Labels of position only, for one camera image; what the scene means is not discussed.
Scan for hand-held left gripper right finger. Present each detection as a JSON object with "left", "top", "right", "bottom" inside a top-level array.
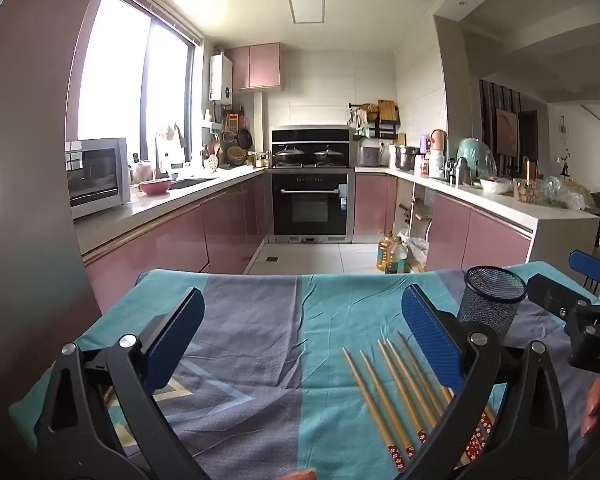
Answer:
[{"left": 401, "top": 284, "right": 573, "bottom": 480}]

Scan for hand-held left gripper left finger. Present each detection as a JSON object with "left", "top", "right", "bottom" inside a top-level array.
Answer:
[{"left": 32, "top": 287, "right": 206, "bottom": 480}]

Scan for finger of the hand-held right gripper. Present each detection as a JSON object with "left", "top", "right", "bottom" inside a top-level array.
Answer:
[
  {"left": 568, "top": 249, "right": 600, "bottom": 292},
  {"left": 526, "top": 272, "right": 595, "bottom": 322}
]

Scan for black mesh utensil holder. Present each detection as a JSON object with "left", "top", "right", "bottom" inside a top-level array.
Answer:
[{"left": 456, "top": 266, "right": 527, "bottom": 348}]

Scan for hanging kitchen utensils rack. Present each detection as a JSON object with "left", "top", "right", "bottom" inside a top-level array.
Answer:
[{"left": 202, "top": 102, "right": 256, "bottom": 168}]

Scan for person's right hand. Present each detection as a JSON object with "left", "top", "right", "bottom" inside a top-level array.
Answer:
[{"left": 581, "top": 376, "right": 600, "bottom": 437}]

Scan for bag of green vegetables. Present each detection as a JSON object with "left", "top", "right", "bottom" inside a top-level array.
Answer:
[{"left": 542, "top": 175, "right": 593, "bottom": 211}]

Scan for clear plastic bag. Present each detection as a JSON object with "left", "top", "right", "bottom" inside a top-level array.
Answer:
[{"left": 402, "top": 232, "right": 431, "bottom": 273}]

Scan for teal grey patterned tablecloth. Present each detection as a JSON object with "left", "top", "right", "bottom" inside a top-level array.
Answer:
[{"left": 10, "top": 260, "right": 600, "bottom": 480}]

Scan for pink kitchen base cabinets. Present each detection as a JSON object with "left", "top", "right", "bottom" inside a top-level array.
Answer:
[
  {"left": 80, "top": 167, "right": 271, "bottom": 311},
  {"left": 355, "top": 172, "right": 600, "bottom": 273}
]

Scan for yellow cooking oil bottle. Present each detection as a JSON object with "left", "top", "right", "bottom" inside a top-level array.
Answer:
[{"left": 377, "top": 231, "right": 398, "bottom": 272}]

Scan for clear plastic snack box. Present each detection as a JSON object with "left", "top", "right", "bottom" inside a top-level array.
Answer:
[{"left": 512, "top": 177, "right": 543, "bottom": 203}]

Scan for white bowl with food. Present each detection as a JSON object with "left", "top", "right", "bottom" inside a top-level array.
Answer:
[{"left": 480, "top": 177, "right": 513, "bottom": 195}]

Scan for pink bowl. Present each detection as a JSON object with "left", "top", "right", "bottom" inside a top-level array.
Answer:
[{"left": 138, "top": 177, "right": 172, "bottom": 196}]

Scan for green mesh food cover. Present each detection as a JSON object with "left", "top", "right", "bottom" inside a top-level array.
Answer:
[{"left": 456, "top": 137, "right": 496, "bottom": 181}]

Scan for black integrated stove oven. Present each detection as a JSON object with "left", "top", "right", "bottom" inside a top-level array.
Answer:
[{"left": 269, "top": 125, "right": 356, "bottom": 245}]

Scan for stainless steel stockpot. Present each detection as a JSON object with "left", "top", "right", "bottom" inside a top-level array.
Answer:
[{"left": 394, "top": 145, "right": 420, "bottom": 170}]

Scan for white countertop oven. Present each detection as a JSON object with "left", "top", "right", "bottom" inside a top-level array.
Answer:
[{"left": 65, "top": 137, "right": 131, "bottom": 220}]

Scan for kitchen window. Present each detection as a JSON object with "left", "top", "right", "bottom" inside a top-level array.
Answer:
[{"left": 75, "top": 0, "right": 203, "bottom": 181}]

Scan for square ceiling light panel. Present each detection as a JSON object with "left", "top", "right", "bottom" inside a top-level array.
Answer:
[{"left": 287, "top": 0, "right": 327, "bottom": 24}]

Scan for framed wall picture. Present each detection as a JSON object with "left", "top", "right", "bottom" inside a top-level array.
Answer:
[{"left": 495, "top": 108, "right": 520, "bottom": 153}]

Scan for dark striped wall panel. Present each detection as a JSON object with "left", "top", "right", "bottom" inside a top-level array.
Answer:
[{"left": 479, "top": 80, "right": 523, "bottom": 171}]

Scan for black wall storage rack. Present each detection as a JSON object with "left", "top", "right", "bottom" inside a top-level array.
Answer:
[{"left": 349, "top": 100, "right": 401, "bottom": 141}]

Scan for white wall water heater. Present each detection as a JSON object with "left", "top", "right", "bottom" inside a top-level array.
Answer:
[{"left": 210, "top": 54, "right": 233, "bottom": 102}]

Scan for pink upper wall cabinet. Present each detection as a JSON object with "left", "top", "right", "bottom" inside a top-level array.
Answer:
[{"left": 224, "top": 43, "right": 282, "bottom": 92}]

